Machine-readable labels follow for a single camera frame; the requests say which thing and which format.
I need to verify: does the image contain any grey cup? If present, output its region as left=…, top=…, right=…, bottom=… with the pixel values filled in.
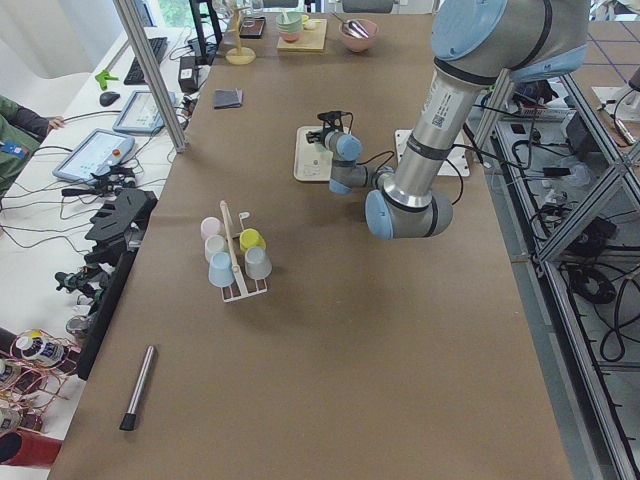
left=244, top=246, right=272, bottom=280

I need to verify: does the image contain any green bowl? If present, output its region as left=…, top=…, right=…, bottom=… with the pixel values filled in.
left=276, top=12, right=303, bottom=43

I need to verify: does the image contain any pink cup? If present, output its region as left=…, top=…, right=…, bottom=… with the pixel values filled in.
left=200, top=216, right=224, bottom=242

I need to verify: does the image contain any black computer mouse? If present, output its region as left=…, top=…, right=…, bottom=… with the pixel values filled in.
left=99, top=91, right=121, bottom=107

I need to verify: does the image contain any wooden mug tree stand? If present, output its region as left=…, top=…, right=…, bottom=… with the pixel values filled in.
left=219, top=0, right=256, bottom=66

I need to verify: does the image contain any black keyboard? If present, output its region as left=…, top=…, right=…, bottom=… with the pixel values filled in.
left=122, top=36, right=169, bottom=86

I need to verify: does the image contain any teach pendant tablet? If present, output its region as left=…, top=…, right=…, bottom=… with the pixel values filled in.
left=52, top=129, right=135, bottom=184
left=112, top=90, right=164, bottom=135

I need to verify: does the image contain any black tray at edge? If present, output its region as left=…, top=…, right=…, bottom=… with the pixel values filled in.
left=239, top=17, right=266, bottom=39

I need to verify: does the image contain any cream white cup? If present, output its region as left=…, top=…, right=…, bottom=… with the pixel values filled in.
left=204, top=234, right=229, bottom=262

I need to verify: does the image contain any folded grey cloth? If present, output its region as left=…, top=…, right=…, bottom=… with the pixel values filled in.
left=213, top=89, right=244, bottom=109

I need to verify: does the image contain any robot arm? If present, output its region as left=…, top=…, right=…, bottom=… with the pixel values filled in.
left=306, top=1, right=590, bottom=240

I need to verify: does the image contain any pink bowl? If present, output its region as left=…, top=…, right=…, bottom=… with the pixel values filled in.
left=339, top=18, right=379, bottom=52

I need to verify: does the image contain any far teach pendant tablet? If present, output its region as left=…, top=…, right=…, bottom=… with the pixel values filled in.
left=112, top=90, right=164, bottom=135

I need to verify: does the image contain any white wire cup rack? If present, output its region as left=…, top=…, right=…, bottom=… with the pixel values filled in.
left=220, top=201, right=268, bottom=303

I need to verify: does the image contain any aluminium frame post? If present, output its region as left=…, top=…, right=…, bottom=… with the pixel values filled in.
left=113, top=0, right=187, bottom=154

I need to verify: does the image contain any light blue cup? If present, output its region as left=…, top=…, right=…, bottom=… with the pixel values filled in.
left=208, top=251, right=235, bottom=288

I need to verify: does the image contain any black tool holder rack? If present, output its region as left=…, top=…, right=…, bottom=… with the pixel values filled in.
left=55, top=188, right=158, bottom=380

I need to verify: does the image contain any bamboo cutting board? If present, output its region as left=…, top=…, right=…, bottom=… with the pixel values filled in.
left=277, top=19, right=327, bottom=53

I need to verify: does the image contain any near teach pendant tablet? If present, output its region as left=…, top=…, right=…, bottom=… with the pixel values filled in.
left=52, top=129, right=135, bottom=184

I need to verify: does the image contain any silver metal cylinder tool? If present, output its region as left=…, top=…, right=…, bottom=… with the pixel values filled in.
left=119, top=345, right=156, bottom=431

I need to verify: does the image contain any yellow cup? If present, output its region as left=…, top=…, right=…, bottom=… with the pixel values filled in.
left=239, top=228, right=267, bottom=253

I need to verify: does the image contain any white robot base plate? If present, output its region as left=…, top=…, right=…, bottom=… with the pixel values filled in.
left=394, top=129, right=470, bottom=177

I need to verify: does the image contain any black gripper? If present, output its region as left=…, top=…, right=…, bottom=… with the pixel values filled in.
left=305, top=130, right=345, bottom=150

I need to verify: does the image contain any cream rabbit print tray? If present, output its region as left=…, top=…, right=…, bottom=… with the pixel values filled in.
left=293, top=126, right=344, bottom=182

